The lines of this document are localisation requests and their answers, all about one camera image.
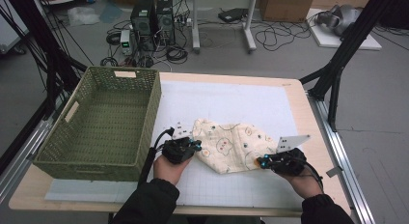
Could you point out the white cabinet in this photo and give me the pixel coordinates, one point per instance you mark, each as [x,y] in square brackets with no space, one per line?
[9,27]

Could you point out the green woven basket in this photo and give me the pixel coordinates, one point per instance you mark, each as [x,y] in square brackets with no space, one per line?
[106,121]

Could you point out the large cardboard box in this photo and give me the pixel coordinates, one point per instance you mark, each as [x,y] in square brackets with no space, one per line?
[286,6]

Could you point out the clear plastic bag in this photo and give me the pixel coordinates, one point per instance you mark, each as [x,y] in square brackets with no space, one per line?
[83,16]

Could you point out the person's left hand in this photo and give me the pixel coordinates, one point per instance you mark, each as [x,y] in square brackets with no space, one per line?
[170,172]

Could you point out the white grid mat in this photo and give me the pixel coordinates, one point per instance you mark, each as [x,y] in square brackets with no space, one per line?
[225,101]

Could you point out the grey rounded device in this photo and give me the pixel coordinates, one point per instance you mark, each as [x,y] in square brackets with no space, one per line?
[344,18]

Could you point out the black metal frame stand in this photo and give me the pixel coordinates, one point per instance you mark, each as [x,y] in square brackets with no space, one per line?
[350,40]
[43,34]

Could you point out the small grey bracket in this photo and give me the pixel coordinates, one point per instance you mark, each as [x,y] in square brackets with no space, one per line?
[334,171]

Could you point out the large black computer tower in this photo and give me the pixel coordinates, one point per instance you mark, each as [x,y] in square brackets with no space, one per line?
[143,24]

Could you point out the white desk leg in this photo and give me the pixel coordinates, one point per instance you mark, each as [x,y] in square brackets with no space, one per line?
[249,27]
[195,24]

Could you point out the white floor board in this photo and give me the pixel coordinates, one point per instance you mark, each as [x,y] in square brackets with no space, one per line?
[328,40]

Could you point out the aluminium rail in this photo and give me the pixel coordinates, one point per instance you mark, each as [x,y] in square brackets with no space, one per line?
[344,159]
[19,162]

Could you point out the slim black computer tower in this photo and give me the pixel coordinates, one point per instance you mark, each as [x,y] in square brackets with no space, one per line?
[165,22]

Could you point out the cream printed baby garment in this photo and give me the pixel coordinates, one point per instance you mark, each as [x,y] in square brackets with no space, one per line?
[231,146]

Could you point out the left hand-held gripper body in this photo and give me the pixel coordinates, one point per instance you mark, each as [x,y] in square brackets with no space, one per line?
[178,150]

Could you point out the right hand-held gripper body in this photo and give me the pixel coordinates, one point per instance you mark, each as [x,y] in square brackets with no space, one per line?
[287,161]

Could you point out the grey power supply unit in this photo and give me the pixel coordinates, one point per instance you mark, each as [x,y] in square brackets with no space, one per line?
[126,42]

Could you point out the black flat device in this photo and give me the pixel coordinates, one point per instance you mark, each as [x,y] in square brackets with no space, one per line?
[233,14]

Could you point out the person's right hand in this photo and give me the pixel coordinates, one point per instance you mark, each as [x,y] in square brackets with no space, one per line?
[305,185]

